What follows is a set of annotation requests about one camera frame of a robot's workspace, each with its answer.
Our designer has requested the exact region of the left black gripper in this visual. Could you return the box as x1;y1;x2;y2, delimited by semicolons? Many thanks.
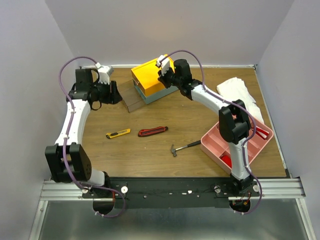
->
91;78;124;105

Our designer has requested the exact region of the transparent smoky drawer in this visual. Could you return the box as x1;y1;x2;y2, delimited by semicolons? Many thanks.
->
118;80;146;113

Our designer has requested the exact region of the yellow and grey drawer box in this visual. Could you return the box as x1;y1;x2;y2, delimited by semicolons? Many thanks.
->
131;58;178;105

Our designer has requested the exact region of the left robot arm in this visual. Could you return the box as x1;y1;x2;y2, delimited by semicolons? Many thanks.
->
45;66;122;198

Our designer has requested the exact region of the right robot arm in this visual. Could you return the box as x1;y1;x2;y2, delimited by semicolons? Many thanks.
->
155;55;254;196

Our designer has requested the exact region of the yellow utility knife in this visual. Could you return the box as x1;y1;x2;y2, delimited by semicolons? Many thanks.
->
106;128;131;139

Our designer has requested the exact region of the red black utility knife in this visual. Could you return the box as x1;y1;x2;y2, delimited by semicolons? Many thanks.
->
137;126;169;137

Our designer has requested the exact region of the white folded cloth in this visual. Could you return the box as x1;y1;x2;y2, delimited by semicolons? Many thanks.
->
216;77;264;123

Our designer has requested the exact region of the small black hammer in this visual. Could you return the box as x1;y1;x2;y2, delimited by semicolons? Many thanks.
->
170;140;201;157

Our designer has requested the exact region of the pink divided tray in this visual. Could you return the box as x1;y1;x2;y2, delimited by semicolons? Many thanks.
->
200;119;274;174

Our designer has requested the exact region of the red tape roll lower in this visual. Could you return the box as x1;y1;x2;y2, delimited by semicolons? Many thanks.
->
220;155;232;168

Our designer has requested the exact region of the red white tool in tray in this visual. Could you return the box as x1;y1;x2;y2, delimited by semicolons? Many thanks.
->
255;126;270;140

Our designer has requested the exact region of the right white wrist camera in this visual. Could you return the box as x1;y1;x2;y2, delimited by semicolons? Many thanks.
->
155;55;171;76

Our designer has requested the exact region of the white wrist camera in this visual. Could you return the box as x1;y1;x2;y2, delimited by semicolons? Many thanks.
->
155;55;171;76
95;62;114;85

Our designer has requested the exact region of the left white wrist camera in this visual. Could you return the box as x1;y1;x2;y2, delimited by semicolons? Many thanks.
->
95;62;114;85

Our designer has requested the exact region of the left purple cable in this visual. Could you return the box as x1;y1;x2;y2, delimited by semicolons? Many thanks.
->
58;56;127;219

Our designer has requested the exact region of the purple cable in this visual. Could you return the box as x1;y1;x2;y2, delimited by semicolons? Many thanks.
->
58;56;127;219
159;49;263;216

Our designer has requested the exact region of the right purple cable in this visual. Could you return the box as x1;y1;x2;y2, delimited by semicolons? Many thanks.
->
159;49;263;216

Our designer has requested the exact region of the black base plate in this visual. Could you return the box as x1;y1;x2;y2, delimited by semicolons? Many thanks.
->
82;177;260;209

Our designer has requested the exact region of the aluminium rail frame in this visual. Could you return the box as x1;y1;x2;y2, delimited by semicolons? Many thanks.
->
30;178;316;240

